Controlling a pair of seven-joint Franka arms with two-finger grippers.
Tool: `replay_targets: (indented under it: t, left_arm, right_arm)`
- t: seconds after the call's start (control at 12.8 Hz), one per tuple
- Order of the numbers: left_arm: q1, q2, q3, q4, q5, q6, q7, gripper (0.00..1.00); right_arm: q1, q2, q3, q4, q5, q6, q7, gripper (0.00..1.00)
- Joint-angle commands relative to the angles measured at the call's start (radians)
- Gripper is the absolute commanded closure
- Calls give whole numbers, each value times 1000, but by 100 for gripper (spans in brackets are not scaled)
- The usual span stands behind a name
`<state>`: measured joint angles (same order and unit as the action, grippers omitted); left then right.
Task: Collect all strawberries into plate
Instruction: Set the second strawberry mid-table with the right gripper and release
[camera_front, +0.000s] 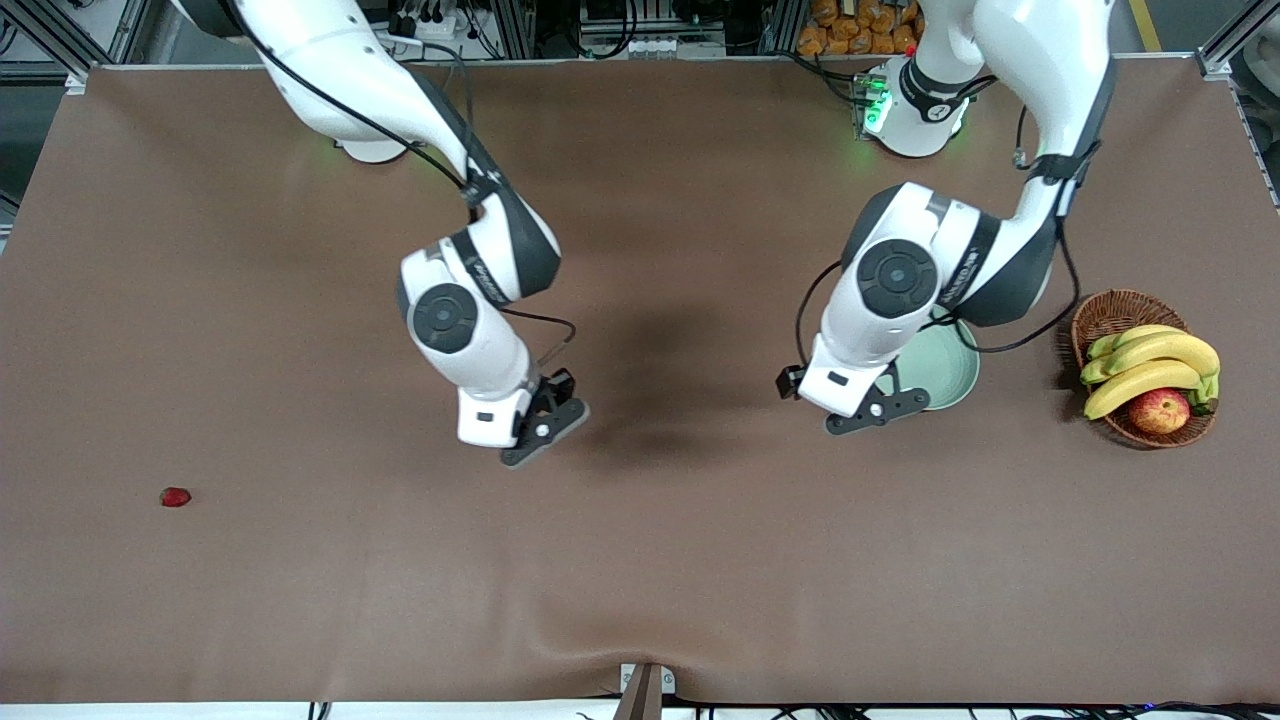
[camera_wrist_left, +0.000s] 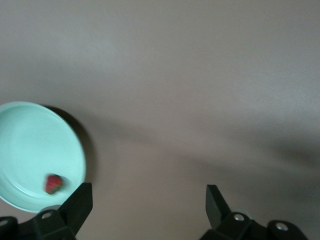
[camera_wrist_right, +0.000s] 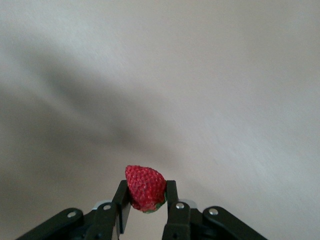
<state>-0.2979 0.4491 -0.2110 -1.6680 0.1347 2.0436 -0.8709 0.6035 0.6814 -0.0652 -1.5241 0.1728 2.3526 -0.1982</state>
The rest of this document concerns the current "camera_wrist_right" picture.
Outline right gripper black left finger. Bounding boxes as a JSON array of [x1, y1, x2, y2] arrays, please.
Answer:
[[14, 179, 132, 240]]

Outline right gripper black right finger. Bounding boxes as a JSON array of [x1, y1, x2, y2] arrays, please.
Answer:
[[161, 179, 268, 240]]

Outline red strawberry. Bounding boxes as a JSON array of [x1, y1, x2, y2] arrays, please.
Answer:
[[124, 164, 168, 214]]

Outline brown table cover mat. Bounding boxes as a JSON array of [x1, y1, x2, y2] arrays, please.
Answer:
[[0, 0, 320, 240]]

